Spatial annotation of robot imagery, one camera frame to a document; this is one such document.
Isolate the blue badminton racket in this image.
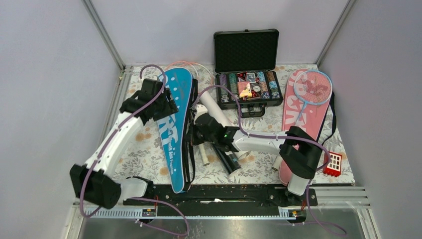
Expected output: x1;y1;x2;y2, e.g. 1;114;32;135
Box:
198;143;210;166

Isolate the red grid block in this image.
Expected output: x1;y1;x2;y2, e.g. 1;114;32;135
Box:
323;151;342;177

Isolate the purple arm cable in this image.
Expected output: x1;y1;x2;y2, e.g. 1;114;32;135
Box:
191;85;331;172
79;64;167;219

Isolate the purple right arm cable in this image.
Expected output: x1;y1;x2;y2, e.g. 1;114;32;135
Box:
191;85;331;172

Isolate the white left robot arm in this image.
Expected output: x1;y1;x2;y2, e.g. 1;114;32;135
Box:
70;79;178;212

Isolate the aluminium slotted rail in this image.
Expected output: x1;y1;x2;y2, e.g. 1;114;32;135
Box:
92;206;298;220

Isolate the black poker chip case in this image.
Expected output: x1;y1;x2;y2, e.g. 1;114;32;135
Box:
213;29;284;118

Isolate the white cardboard tube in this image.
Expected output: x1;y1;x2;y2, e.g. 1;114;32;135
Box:
199;91;251;161

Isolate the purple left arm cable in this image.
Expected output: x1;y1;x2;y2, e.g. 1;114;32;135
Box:
79;64;167;219

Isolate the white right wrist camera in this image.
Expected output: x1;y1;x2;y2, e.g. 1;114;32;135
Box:
196;104;208;116

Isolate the blue racket cover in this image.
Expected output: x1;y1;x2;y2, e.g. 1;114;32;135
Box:
157;67;198;194

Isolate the pink racket cover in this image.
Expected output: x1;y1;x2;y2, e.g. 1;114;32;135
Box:
279;68;331;185

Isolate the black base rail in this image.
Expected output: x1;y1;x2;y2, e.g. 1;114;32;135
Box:
123;184;318;215

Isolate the black shuttlecock tube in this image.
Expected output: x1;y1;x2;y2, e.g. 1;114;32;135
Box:
211;144;241;176

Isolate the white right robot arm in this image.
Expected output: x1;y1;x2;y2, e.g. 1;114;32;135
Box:
194;113;330;205

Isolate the blue racket on pink cover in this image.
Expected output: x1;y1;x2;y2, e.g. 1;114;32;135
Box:
272;69;333;171

